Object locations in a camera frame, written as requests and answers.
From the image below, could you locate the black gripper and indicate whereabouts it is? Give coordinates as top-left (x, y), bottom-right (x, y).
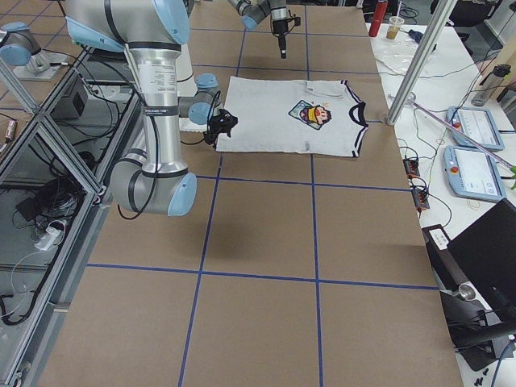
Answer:
top-left (203, 109), bottom-right (239, 146)
top-left (270, 8), bottom-right (301, 59)

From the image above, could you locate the grey cartoon print t-shirt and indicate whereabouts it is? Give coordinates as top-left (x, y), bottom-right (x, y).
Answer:
top-left (216, 77), bottom-right (368, 157)

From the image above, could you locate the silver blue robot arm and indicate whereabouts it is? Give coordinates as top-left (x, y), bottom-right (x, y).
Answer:
top-left (228, 0), bottom-right (301, 59)
top-left (65, 1), bottom-right (238, 216)

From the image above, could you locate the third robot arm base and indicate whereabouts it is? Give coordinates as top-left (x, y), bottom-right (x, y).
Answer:
top-left (1, 22), bottom-right (69, 81)

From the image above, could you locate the red bottle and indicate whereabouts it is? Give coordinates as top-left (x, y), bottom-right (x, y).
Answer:
top-left (368, 0), bottom-right (389, 37)

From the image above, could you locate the iced coffee cup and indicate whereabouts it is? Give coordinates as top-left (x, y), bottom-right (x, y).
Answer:
top-left (386, 16), bottom-right (405, 40)

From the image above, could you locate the clear plastic sheet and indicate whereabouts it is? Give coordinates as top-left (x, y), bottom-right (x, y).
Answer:
top-left (373, 39), bottom-right (419, 75)

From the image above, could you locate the metal grabber stick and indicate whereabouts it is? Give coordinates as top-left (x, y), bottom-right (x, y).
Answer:
top-left (402, 97), bottom-right (515, 173)

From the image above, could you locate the grey power box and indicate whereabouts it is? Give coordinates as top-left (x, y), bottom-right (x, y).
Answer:
top-left (51, 77), bottom-right (88, 119)

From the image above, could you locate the orange relay board far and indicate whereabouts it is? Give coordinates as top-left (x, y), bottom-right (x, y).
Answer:
top-left (402, 158), bottom-right (421, 179)

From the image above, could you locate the orange relay board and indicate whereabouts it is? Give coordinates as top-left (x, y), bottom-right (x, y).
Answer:
top-left (411, 186), bottom-right (430, 211)
top-left (402, 158), bottom-right (421, 179)

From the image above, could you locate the orange relay board near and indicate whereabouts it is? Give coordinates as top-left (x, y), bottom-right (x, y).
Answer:
top-left (411, 186), bottom-right (430, 211)

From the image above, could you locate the grey water bottle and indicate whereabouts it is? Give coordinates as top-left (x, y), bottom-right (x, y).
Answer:
top-left (471, 64), bottom-right (511, 107)

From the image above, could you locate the blue teach pendant far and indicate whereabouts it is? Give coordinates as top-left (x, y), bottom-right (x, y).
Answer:
top-left (447, 106), bottom-right (505, 152)

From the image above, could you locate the blue teach pendant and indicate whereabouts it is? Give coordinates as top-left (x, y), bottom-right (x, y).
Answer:
top-left (443, 146), bottom-right (506, 202)
top-left (447, 106), bottom-right (505, 152)

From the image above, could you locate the blue teach pendant near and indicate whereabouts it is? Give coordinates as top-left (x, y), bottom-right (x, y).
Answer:
top-left (443, 146), bottom-right (506, 202)

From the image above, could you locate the black laptop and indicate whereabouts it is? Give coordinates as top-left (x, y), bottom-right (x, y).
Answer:
top-left (448, 198), bottom-right (515, 321)

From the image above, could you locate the aluminium frame post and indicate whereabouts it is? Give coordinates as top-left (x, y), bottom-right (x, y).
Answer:
top-left (386, 0), bottom-right (457, 126)

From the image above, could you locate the aluminium frame rack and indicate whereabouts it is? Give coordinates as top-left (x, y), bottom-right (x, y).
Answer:
top-left (1, 49), bottom-right (139, 386)

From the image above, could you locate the black camera stand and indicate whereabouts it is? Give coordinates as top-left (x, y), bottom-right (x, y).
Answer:
top-left (422, 225), bottom-right (515, 371)

